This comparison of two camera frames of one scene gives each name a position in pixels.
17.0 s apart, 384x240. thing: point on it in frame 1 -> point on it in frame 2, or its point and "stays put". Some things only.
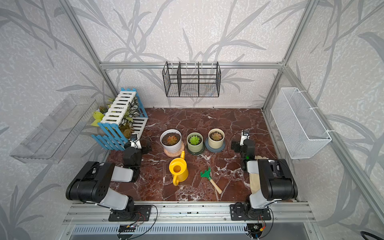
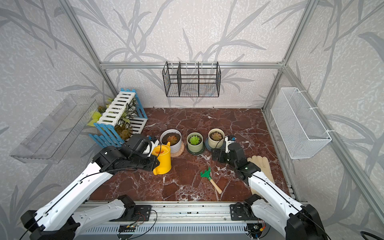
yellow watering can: (178, 169) -> (163, 153)
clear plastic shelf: (50, 141) stays put
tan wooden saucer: (175, 154) stays put
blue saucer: (213, 149) stays put
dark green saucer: (196, 153) stays put
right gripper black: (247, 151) -> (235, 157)
